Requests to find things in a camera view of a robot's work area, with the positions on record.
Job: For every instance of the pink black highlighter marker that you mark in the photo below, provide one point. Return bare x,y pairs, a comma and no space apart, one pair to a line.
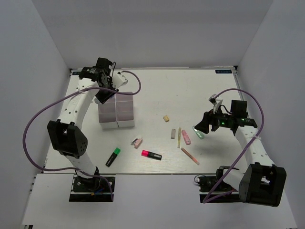
151,155

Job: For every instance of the white organizer container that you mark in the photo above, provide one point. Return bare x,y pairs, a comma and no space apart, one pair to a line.
107,114
124,110

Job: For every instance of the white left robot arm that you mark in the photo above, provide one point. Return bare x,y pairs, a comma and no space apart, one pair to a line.
77,136

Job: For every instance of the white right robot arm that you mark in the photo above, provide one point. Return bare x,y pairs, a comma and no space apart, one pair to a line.
263,182

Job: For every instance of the grey white eraser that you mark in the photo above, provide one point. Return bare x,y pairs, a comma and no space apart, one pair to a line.
173,133

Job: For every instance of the orange slim highlighter pen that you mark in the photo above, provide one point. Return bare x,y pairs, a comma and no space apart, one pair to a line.
190,156

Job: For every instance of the white right organizer container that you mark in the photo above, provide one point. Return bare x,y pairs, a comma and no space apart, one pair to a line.
124,110

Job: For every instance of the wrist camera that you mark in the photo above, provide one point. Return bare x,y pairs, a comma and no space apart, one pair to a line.
118,80
216,101

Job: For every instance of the yellow beige eraser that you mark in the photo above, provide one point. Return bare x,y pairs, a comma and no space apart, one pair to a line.
166,118

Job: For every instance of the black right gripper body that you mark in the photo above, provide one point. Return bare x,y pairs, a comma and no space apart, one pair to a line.
218,119

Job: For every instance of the white left organizer container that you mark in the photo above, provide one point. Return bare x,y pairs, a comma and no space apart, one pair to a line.
107,114

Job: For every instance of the yellow slim highlighter pen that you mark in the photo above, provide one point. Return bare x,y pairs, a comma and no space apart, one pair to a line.
179,138

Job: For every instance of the blue label sticker right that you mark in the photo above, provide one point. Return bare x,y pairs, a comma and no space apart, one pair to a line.
223,71

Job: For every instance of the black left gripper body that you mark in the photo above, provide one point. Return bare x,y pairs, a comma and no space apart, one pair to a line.
103,95

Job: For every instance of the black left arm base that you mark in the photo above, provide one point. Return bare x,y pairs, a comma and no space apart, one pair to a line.
81,192

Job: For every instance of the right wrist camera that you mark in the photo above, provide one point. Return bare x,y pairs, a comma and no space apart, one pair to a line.
216,101

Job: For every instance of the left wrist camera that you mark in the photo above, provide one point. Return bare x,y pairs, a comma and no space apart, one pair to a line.
118,80

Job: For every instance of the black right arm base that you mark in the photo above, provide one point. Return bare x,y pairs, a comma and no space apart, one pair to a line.
219,188

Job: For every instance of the green black highlighter marker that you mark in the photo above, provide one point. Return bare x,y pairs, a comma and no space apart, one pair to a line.
112,157

